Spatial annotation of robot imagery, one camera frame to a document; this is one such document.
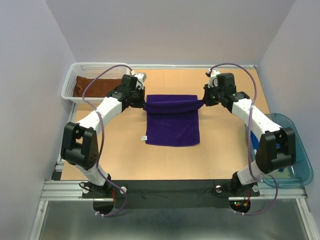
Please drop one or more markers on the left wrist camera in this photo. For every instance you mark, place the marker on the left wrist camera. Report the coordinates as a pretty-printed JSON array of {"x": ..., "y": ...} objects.
[{"x": 141, "y": 78}]

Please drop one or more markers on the brown towel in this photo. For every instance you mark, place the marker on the brown towel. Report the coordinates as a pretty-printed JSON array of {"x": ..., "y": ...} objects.
[{"x": 99, "y": 89}]

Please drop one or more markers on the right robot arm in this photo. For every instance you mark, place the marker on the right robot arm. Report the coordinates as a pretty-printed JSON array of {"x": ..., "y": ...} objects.
[{"x": 242, "y": 109}]

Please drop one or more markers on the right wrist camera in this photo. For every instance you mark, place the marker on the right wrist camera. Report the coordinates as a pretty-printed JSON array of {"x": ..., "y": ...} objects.
[{"x": 213, "y": 78}]

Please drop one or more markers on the teal translucent plastic bin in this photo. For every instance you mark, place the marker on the teal translucent plastic bin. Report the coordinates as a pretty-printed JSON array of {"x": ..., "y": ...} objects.
[{"x": 302, "y": 170}]

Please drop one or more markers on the blue towel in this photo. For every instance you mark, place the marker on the blue towel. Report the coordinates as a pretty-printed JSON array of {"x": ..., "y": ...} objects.
[{"x": 255, "y": 145}]

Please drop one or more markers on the purple towel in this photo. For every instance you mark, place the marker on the purple towel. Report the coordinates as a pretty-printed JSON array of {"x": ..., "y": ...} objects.
[{"x": 172, "y": 120}]

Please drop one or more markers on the aluminium frame rail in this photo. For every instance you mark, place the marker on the aluminium frame rail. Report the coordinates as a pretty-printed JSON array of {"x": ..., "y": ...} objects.
[{"x": 53, "y": 189}]

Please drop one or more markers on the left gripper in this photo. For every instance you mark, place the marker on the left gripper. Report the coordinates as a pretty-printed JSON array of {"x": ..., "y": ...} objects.
[{"x": 141, "y": 103}]

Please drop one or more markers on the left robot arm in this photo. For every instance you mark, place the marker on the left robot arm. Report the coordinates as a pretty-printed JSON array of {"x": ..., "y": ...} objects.
[{"x": 80, "y": 146}]

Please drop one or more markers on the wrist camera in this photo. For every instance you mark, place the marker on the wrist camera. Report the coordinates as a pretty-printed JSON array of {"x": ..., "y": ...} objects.
[
  {"x": 141, "y": 78},
  {"x": 213, "y": 78}
]

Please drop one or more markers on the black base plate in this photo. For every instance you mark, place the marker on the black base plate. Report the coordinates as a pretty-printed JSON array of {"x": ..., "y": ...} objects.
[{"x": 170, "y": 194}]

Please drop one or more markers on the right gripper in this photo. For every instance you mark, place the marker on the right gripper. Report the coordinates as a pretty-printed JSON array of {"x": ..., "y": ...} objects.
[{"x": 207, "y": 99}]

